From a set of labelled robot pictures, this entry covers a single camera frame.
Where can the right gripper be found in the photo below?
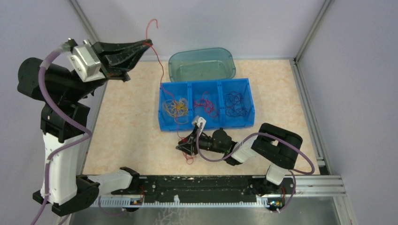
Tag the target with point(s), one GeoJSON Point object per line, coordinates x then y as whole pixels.
{"type": "Point", "coordinates": [188, 148]}

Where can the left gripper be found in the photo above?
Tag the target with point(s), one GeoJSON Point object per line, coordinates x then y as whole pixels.
{"type": "Point", "coordinates": [115, 64]}

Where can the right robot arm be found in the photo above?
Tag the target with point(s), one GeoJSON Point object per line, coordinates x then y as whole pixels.
{"type": "Point", "coordinates": [277, 145]}

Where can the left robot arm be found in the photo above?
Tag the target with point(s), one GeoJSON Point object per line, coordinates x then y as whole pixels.
{"type": "Point", "coordinates": [68, 74]}

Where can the blue three-compartment bin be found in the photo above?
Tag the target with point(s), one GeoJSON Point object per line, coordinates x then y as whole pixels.
{"type": "Point", "coordinates": [224, 103]}

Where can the teal translucent plastic tub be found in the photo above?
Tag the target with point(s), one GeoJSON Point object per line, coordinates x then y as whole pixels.
{"type": "Point", "coordinates": [201, 64]}

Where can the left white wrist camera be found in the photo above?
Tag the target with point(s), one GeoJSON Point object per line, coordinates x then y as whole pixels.
{"type": "Point", "coordinates": [86, 63]}

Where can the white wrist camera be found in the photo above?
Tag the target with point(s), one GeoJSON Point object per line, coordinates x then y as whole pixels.
{"type": "Point", "coordinates": [199, 122]}
{"type": "Point", "coordinates": [86, 63]}

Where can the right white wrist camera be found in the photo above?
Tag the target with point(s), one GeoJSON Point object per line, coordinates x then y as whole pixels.
{"type": "Point", "coordinates": [199, 122]}

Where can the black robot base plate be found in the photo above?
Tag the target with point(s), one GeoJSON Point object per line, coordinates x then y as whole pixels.
{"type": "Point", "coordinates": [204, 189]}

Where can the white slotted cable duct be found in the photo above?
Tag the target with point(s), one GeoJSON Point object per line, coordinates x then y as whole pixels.
{"type": "Point", "coordinates": [125, 202]}

